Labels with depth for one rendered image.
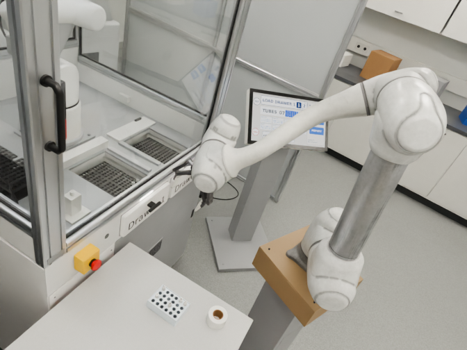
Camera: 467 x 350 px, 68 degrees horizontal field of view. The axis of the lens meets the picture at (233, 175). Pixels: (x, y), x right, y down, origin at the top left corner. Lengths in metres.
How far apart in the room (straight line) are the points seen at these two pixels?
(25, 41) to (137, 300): 0.90
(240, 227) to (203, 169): 1.56
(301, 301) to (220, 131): 0.71
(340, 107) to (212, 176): 0.42
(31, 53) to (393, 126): 0.76
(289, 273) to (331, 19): 1.79
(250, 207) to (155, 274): 1.15
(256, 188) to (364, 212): 1.33
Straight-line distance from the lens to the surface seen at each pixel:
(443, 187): 4.16
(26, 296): 1.45
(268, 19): 2.81
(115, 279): 1.39
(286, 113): 2.03
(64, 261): 1.25
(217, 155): 1.00
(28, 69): 0.81
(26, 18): 0.78
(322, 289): 1.19
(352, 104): 1.05
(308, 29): 2.69
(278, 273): 1.43
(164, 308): 1.29
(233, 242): 2.61
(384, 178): 0.98
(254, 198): 2.34
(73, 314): 1.32
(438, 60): 4.53
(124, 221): 1.37
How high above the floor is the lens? 1.89
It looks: 35 degrees down
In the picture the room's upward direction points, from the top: 18 degrees clockwise
